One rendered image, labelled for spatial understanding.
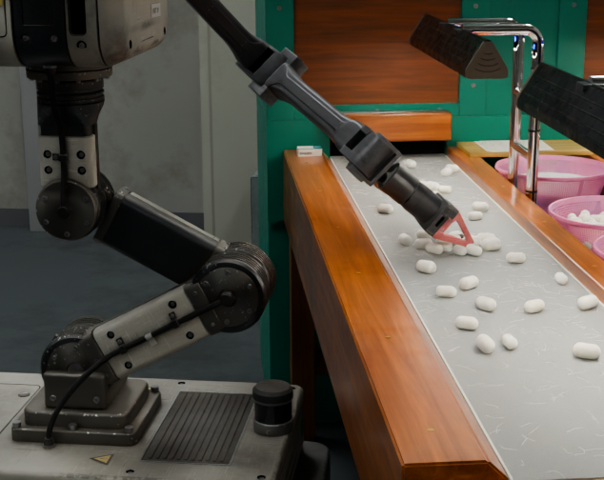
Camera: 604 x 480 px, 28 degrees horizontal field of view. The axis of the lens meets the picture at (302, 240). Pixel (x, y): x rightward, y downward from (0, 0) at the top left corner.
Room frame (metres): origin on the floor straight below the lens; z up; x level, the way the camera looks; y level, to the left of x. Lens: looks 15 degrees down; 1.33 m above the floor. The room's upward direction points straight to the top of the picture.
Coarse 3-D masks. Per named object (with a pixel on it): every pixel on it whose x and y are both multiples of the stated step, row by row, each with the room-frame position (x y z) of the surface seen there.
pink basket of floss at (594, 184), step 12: (540, 156) 2.86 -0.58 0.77; (552, 156) 2.86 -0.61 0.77; (564, 156) 2.85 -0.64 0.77; (504, 168) 2.80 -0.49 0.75; (540, 168) 2.85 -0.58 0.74; (564, 168) 2.84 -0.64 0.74; (576, 168) 2.82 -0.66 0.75; (600, 168) 2.77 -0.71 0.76; (540, 180) 2.62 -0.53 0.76; (552, 180) 2.60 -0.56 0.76; (564, 180) 2.60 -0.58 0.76; (576, 180) 2.60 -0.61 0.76; (588, 180) 2.62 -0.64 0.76; (600, 180) 2.65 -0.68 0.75; (540, 192) 2.62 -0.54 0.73; (564, 192) 2.61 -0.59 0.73; (588, 192) 2.63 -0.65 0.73; (600, 192) 2.69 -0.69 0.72; (540, 204) 2.63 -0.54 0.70
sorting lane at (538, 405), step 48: (480, 192) 2.59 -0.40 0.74; (384, 240) 2.19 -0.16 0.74; (432, 240) 2.19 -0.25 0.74; (528, 240) 2.18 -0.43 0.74; (432, 288) 1.89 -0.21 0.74; (480, 288) 1.89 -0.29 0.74; (528, 288) 1.88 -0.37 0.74; (576, 288) 1.88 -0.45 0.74; (432, 336) 1.65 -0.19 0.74; (528, 336) 1.65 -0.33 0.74; (576, 336) 1.65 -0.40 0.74; (480, 384) 1.47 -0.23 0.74; (528, 384) 1.46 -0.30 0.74; (576, 384) 1.46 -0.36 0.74; (528, 432) 1.31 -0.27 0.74; (576, 432) 1.31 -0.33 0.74
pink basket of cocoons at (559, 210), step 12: (552, 204) 2.35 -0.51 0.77; (564, 204) 2.39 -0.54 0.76; (576, 204) 2.41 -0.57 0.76; (588, 204) 2.41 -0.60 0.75; (600, 204) 2.42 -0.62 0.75; (552, 216) 2.30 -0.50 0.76; (564, 216) 2.38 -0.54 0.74; (576, 216) 2.40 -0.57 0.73; (576, 228) 2.21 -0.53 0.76; (588, 228) 2.19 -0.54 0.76; (600, 228) 2.18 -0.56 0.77; (588, 240) 2.20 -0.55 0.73
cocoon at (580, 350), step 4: (576, 344) 1.56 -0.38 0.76; (580, 344) 1.56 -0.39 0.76; (584, 344) 1.56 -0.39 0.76; (588, 344) 1.56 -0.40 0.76; (592, 344) 1.56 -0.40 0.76; (576, 348) 1.56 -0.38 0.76; (580, 348) 1.55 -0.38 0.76; (584, 348) 1.55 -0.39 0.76; (588, 348) 1.55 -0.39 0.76; (592, 348) 1.55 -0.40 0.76; (596, 348) 1.55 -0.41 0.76; (576, 352) 1.55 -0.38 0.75; (580, 352) 1.55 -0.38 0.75; (584, 352) 1.55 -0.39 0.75; (588, 352) 1.55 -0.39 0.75; (592, 352) 1.55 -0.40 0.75; (596, 352) 1.55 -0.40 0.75; (600, 352) 1.55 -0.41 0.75; (576, 356) 1.56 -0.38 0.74; (580, 356) 1.55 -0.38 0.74; (584, 356) 1.55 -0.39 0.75; (588, 356) 1.55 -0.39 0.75; (592, 356) 1.55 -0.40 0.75; (596, 356) 1.55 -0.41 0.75
